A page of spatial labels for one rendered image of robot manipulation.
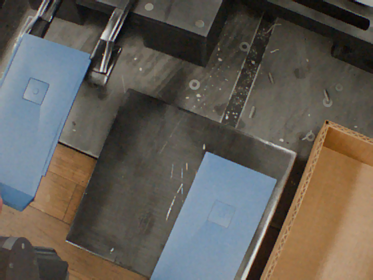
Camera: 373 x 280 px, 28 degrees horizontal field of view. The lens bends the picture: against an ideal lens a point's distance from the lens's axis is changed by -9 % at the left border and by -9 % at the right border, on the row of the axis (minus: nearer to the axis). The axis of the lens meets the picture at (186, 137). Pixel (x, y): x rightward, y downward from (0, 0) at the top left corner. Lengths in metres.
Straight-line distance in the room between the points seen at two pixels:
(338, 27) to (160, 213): 0.24
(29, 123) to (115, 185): 0.11
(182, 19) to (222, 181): 0.15
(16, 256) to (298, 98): 0.40
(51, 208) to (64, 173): 0.04
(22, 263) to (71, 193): 0.29
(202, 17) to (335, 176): 0.20
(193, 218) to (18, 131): 0.18
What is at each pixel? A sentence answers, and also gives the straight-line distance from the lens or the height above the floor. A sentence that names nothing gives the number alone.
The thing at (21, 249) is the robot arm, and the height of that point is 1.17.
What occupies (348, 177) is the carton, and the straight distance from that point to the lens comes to 0.75.
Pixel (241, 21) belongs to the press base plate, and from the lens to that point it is 0.79.
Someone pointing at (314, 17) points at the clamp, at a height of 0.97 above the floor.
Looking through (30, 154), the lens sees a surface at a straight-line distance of 0.66.
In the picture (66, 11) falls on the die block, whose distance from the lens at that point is 0.77.
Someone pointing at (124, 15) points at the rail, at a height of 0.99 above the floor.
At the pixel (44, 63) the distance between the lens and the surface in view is 0.68.
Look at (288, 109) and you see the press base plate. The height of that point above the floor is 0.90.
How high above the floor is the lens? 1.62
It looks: 75 degrees down
